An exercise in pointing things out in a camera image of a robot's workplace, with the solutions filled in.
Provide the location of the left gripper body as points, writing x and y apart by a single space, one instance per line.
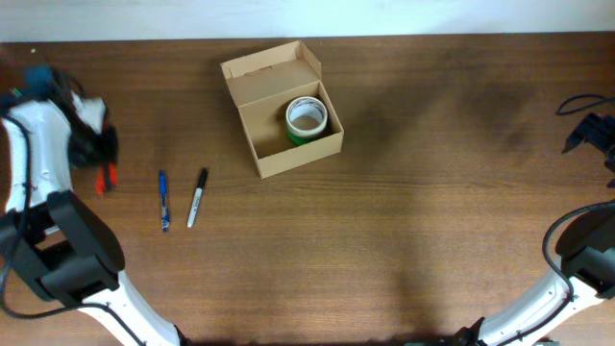
89 148

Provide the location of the orange utility knife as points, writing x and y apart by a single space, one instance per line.
107 178

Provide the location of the blue pen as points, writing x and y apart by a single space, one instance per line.
165 215

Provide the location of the black and white marker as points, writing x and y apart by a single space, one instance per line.
200 187

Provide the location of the brown cardboard box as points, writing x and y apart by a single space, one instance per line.
262 86

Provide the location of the green tape roll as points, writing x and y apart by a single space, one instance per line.
301 137

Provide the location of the white masking tape roll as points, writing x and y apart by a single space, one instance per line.
307 113

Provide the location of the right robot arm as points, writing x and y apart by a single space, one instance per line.
579 249

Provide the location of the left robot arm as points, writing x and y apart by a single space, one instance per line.
51 239

